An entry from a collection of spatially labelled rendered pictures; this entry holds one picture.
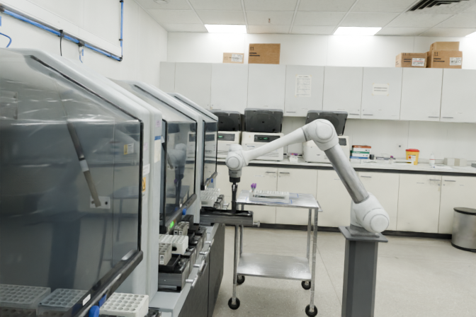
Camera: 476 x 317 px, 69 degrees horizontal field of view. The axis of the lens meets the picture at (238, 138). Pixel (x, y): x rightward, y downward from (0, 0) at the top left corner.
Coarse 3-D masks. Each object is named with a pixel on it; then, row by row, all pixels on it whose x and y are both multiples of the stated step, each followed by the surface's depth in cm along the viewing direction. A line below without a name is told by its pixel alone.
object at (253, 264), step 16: (240, 192) 287; (304, 208) 250; (320, 208) 260; (240, 224) 299; (240, 240) 299; (240, 256) 291; (256, 256) 292; (272, 256) 293; (288, 256) 295; (240, 272) 260; (256, 272) 261; (272, 272) 262; (288, 272) 263; (304, 272) 264; (304, 288) 295
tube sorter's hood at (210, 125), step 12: (192, 108) 259; (204, 120) 219; (216, 120) 278; (204, 132) 219; (216, 132) 272; (204, 144) 219; (216, 144) 275; (204, 156) 220; (216, 156) 278; (204, 168) 221; (216, 168) 279; (204, 180) 225
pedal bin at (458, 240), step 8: (456, 208) 418; (464, 208) 417; (456, 216) 412; (464, 216) 404; (472, 216) 400; (456, 224) 412; (464, 224) 404; (472, 224) 400; (456, 232) 412; (464, 232) 404; (472, 232) 400; (456, 240) 411; (464, 240) 404; (472, 240) 401; (464, 248) 404; (472, 248) 401
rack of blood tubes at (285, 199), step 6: (252, 192) 260; (258, 192) 259; (264, 192) 261; (270, 192) 261; (276, 192) 263; (282, 192) 263; (288, 192) 263; (252, 198) 260; (258, 198) 259; (264, 198) 259; (270, 198) 258; (276, 198) 267; (282, 198) 267; (288, 198) 257
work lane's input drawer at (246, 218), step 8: (208, 208) 234; (200, 216) 222; (208, 216) 222; (216, 216) 222; (224, 216) 221; (232, 216) 222; (240, 216) 221; (248, 216) 221; (248, 224) 220; (256, 224) 226
